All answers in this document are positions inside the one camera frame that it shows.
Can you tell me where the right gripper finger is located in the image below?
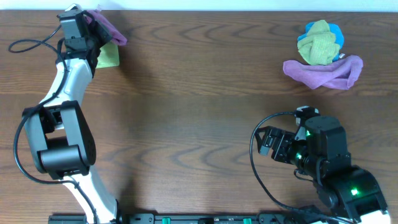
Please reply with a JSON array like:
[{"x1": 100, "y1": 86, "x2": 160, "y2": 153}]
[
  {"x1": 256, "y1": 137, "x2": 274, "y2": 156},
  {"x1": 254, "y1": 126, "x2": 282, "y2": 140}
]

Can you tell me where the purple microfiber cloth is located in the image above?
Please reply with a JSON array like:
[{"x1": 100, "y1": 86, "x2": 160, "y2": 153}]
[{"x1": 88, "y1": 9, "x2": 127, "y2": 46}]

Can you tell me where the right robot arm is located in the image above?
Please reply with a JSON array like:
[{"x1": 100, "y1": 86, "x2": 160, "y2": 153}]
[{"x1": 249, "y1": 115, "x2": 391, "y2": 223}]

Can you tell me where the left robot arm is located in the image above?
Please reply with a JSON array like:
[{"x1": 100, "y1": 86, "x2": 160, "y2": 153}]
[{"x1": 13, "y1": 13, "x2": 122, "y2": 223}]

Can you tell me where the folded green cloth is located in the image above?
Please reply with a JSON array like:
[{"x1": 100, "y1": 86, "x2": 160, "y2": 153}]
[{"x1": 96, "y1": 42, "x2": 119, "y2": 68}]

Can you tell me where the olive green crumpled cloth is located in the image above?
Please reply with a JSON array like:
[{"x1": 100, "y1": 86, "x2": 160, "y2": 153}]
[{"x1": 297, "y1": 19, "x2": 341, "y2": 67}]

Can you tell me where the blue cloth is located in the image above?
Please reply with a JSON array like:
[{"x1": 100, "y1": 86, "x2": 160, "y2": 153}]
[{"x1": 297, "y1": 22, "x2": 345, "y2": 62}]

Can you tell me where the right black cable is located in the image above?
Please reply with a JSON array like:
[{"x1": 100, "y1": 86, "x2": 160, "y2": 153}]
[{"x1": 249, "y1": 111, "x2": 355, "y2": 224}]

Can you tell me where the black cable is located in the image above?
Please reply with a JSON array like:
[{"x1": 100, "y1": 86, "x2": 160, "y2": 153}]
[
  {"x1": 249, "y1": 111, "x2": 355, "y2": 224},
  {"x1": 7, "y1": 24, "x2": 100, "y2": 224}
]

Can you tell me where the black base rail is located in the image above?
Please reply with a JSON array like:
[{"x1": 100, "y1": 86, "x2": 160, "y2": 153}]
[{"x1": 48, "y1": 212, "x2": 299, "y2": 224}]

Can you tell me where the left black cable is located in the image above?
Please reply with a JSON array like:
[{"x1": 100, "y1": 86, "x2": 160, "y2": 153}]
[{"x1": 7, "y1": 24, "x2": 100, "y2": 224}]

